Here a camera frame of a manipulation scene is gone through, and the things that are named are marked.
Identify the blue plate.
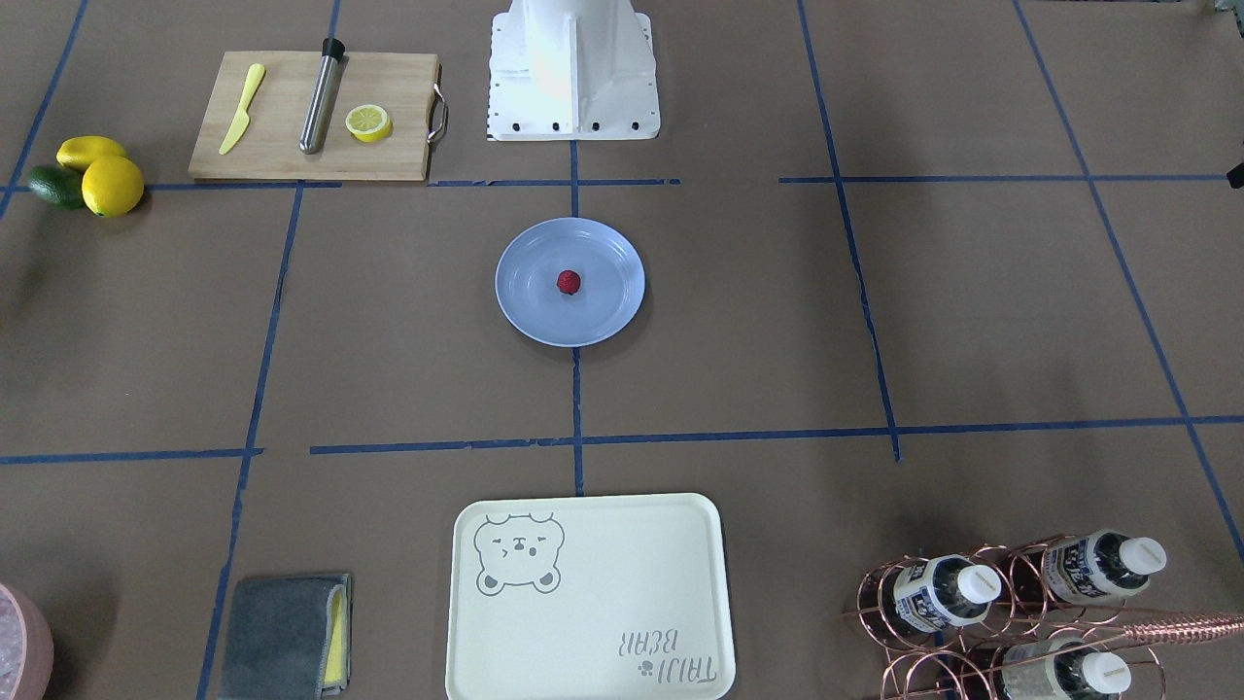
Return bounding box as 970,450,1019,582
494,218,647,347

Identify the red strawberry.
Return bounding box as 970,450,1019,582
555,269,582,296

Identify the dark drink bottle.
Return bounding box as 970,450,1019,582
1040,528,1168,606
884,555,1004,637
998,638,1133,699

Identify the cream bear tray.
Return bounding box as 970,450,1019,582
445,494,736,699

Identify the wooden cutting board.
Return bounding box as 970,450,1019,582
188,51,449,183

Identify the lemon half slice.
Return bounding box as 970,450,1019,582
345,104,393,143

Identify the steel rod black tip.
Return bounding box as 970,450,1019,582
299,37,345,155

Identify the yellow plastic knife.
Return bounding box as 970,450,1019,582
218,63,266,155

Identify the grey folded cloth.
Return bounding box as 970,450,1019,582
216,572,355,699

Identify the yellow lemon round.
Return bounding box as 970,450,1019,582
82,155,146,218

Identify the yellow lemon oblong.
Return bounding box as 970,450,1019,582
56,134,128,174

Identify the green avocado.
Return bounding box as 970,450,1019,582
26,164,86,211

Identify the pink bowl of ice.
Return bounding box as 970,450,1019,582
1,584,53,699

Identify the copper wire bottle rack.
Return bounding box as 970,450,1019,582
840,538,1243,699

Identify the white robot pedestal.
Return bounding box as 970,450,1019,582
486,1,662,142

